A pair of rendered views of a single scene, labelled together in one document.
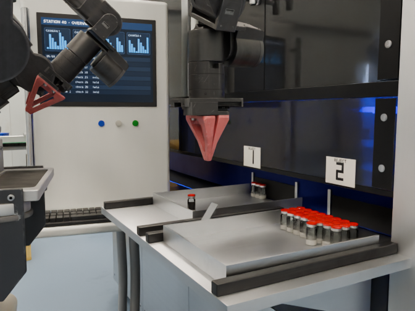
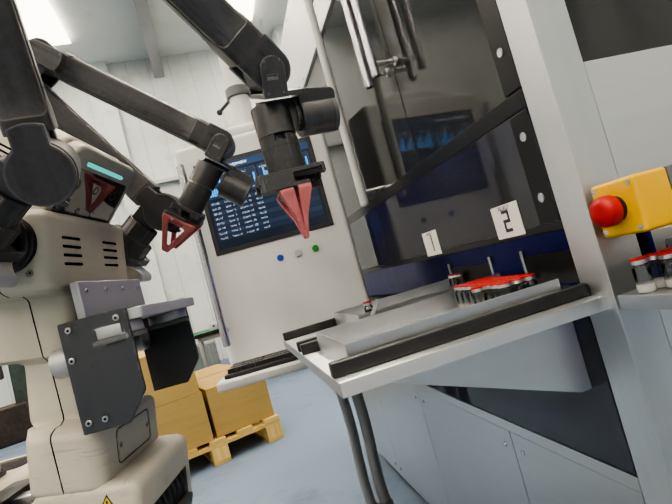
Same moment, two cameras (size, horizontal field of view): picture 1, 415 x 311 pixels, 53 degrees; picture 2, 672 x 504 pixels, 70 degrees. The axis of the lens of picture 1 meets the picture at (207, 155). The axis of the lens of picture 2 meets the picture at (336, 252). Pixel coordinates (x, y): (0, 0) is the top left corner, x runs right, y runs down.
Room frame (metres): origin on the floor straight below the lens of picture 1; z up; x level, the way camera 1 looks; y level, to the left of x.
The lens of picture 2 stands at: (-0.01, -0.23, 1.01)
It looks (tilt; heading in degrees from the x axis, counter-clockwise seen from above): 3 degrees up; 16
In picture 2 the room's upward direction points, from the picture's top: 15 degrees counter-clockwise
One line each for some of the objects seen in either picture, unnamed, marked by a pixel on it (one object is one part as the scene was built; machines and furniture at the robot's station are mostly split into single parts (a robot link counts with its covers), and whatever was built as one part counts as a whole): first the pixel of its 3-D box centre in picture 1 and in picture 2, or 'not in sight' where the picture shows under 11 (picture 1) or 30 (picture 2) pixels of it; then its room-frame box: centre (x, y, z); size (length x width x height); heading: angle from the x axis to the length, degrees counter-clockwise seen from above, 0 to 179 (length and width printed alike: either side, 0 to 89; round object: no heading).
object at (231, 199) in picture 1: (225, 200); (412, 301); (1.16, -0.05, 0.90); 0.34 x 0.26 x 0.04; 119
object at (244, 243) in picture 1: (266, 238); (426, 318); (0.81, -0.12, 0.90); 0.34 x 0.26 x 0.04; 118
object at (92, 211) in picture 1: (99, 214); (293, 352); (1.33, 0.36, 0.82); 0.40 x 0.14 x 0.02; 108
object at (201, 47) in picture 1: (209, 47); (277, 122); (0.67, 0.00, 1.25); 0.07 x 0.06 x 0.07; 125
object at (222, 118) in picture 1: (200, 131); (290, 210); (0.66, 0.01, 1.12); 0.07 x 0.07 x 0.09; 28
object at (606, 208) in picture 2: not in sight; (609, 210); (0.68, -0.40, 0.99); 0.04 x 0.04 x 0.04; 29
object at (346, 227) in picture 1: (316, 226); (493, 293); (0.87, -0.24, 0.90); 0.18 x 0.02 x 0.05; 28
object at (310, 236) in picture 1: (311, 233); (480, 300); (0.82, -0.21, 0.90); 0.02 x 0.02 x 0.05
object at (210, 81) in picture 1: (206, 86); (284, 162); (0.66, 0.00, 1.19); 0.10 x 0.07 x 0.07; 118
